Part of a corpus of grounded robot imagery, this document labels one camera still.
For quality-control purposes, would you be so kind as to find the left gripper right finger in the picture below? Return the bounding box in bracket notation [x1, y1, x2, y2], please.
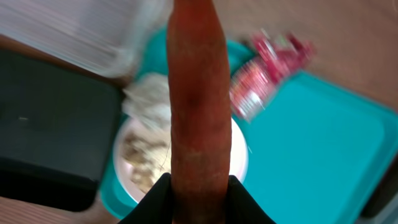
[225, 175, 275, 224]

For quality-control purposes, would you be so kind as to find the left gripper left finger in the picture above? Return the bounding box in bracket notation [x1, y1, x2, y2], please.
[118, 173, 173, 224]

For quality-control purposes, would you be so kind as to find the food scraps and rice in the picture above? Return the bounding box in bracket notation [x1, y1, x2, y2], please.
[122, 133, 171, 194]

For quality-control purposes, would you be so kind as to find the large white plate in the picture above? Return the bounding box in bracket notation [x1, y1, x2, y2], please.
[112, 116, 249, 205]

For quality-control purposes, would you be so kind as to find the white napkin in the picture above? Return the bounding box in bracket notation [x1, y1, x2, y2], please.
[122, 72, 171, 129]

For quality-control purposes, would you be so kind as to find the orange carrot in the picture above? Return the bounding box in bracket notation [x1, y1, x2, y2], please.
[167, 0, 231, 223]

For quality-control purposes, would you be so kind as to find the red snack wrapper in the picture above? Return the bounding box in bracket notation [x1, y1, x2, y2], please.
[229, 30, 315, 121]

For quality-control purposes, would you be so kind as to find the teal plastic tray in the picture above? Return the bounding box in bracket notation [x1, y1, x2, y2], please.
[98, 26, 398, 224]

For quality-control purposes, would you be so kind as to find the black plastic tray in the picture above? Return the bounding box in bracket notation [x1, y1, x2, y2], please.
[1, 50, 121, 212]

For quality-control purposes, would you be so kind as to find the clear plastic container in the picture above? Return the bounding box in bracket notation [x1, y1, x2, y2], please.
[1, 0, 171, 78]

